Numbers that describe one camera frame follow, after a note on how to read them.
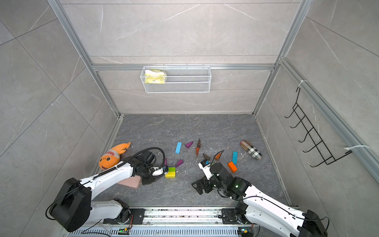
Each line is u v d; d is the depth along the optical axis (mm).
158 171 751
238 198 544
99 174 490
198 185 668
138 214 737
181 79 1009
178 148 983
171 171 868
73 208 409
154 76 874
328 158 580
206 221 729
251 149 953
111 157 864
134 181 813
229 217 729
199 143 998
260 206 484
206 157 932
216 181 623
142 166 634
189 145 1001
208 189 668
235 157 954
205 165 686
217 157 932
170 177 856
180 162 929
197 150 978
